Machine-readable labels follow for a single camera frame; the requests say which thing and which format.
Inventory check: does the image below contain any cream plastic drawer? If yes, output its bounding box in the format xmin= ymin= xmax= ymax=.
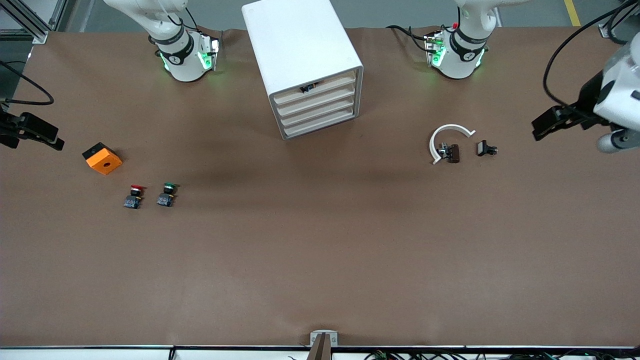
xmin=282 ymin=105 xmax=361 ymax=138
xmin=276 ymin=82 xmax=359 ymax=117
xmin=273 ymin=71 xmax=358 ymax=106
xmin=279 ymin=94 xmax=360 ymax=128

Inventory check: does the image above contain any white drawer cabinet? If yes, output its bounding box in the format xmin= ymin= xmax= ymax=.
xmin=241 ymin=0 xmax=364 ymax=141

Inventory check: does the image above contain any orange box with hole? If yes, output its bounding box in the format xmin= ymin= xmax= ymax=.
xmin=81 ymin=142 xmax=123 ymax=176

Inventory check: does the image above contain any yellow floor tape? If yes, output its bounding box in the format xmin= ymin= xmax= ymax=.
xmin=564 ymin=0 xmax=583 ymax=27

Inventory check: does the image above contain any white curved pipe clamp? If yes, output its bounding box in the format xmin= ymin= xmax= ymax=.
xmin=429 ymin=123 xmax=477 ymax=166

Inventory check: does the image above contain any brown table cover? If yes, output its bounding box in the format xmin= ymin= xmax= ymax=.
xmin=0 ymin=26 xmax=640 ymax=349

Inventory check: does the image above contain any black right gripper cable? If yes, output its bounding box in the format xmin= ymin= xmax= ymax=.
xmin=0 ymin=60 xmax=54 ymax=106

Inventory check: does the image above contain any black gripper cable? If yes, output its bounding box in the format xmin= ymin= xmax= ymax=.
xmin=542 ymin=0 xmax=640 ymax=108
xmin=0 ymin=60 xmax=54 ymax=106

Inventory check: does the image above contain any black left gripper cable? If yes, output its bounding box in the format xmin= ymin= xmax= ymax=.
xmin=542 ymin=0 xmax=640 ymax=108

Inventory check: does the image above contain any aluminium frame profile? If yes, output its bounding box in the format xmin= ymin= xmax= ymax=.
xmin=0 ymin=0 xmax=68 ymax=45
xmin=597 ymin=0 xmax=640 ymax=40

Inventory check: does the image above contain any chrome valve brown handle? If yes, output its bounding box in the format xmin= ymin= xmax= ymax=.
xmin=436 ymin=142 xmax=461 ymax=164

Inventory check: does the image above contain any red push button switch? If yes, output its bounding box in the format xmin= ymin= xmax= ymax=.
xmin=123 ymin=184 xmax=146 ymax=210

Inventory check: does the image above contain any green push button switch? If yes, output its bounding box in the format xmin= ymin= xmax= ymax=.
xmin=156 ymin=182 xmax=180 ymax=208

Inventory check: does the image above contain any black left arm base cable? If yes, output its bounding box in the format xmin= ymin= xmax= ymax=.
xmin=386 ymin=24 xmax=441 ymax=53

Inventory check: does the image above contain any black arm base cable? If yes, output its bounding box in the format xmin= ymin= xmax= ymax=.
xmin=160 ymin=0 xmax=221 ymax=38
xmin=386 ymin=24 xmax=441 ymax=53

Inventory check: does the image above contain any black right arm base cable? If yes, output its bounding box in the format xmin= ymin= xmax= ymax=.
xmin=160 ymin=0 xmax=221 ymax=38

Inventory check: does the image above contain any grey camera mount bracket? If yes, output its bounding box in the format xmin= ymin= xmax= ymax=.
xmin=306 ymin=330 xmax=340 ymax=360

